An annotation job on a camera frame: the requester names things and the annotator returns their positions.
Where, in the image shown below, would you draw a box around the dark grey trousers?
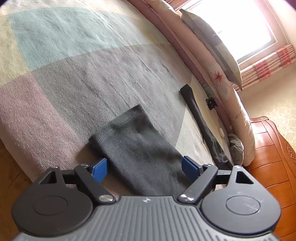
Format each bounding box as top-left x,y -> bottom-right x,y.
89,85 -> 232,196

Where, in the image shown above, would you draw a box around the wooden orange headboard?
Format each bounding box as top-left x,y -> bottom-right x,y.
247,116 -> 296,240

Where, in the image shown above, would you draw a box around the grey floral pillow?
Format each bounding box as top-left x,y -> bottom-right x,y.
180,9 -> 243,90

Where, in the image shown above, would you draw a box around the bright window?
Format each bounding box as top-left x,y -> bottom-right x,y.
187,0 -> 277,64

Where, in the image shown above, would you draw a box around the folded floral pink quilt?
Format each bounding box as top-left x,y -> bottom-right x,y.
130,1 -> 255,166

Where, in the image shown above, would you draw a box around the white earbuds case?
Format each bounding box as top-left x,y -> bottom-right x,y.
218,128 -> 225,138

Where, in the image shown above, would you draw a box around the black hair claw clip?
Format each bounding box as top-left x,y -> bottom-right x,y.
206,97 -> 218,110

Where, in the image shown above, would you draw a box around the bundled grey white cloth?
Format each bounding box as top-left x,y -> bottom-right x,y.
228,133 -> 244,166

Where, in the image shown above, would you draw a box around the striped pastel bed sheet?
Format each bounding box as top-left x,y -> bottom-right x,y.
1,1 -> 229,180

